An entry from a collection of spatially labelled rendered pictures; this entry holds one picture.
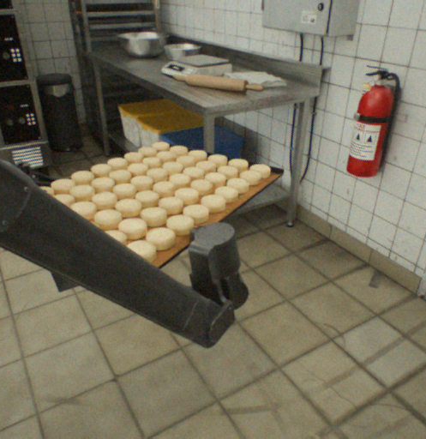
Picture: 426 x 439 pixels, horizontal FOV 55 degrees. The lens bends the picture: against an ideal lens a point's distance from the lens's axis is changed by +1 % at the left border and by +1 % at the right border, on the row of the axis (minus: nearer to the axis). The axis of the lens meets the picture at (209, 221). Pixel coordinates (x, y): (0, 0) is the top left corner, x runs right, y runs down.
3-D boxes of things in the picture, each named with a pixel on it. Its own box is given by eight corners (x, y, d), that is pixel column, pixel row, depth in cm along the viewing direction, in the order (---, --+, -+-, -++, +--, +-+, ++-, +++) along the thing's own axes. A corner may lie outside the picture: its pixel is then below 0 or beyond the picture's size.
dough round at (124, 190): (138, 191, 90) (137, 183, 89) (135, 201, 86) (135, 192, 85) (115, 191, 90) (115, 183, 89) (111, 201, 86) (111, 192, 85)
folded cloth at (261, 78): (222, 77, 247) (222, 71, 245) (261, 74, 255) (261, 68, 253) (244, 89, 219) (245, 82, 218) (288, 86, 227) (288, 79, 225)
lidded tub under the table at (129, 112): (119, 135, 354) (116, 105, 341) (169, 127, 374) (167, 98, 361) (135, 148, 325) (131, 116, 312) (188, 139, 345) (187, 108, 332)
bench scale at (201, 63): (161, 74, 256) (160, 58, 251) (202, 68, 272) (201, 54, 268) (189, 82, 235) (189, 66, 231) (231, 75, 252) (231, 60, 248)
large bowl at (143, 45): (111, 54, 321) (109, 33, 314) (157, 51, 338) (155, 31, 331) (130, 62, 293) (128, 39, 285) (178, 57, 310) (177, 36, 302)
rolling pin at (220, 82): (171, 84, 232) (170, 72, 228) (177, 81, 236) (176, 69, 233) (261, 96, 207) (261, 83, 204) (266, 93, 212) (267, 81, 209)
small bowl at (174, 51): (158, 61, 295) (156, 45, 290) (189, 57, 307) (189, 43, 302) (174, 67, 276) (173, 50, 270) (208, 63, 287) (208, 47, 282)
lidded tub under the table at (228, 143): (160, 169, 290) (158, 134, 277) (215, 156, 312) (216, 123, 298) (188, 189, 262) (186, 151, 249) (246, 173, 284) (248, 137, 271)
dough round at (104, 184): (104, 195, 88) (103, 187, 87) (87, 190, 90) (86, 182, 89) (120, 188, 92) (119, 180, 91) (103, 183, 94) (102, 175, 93)
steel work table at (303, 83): (100, 155, 375) (83, 39, 325) (171, 141, 407) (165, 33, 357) (206, 260, 235) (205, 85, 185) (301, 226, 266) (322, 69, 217)
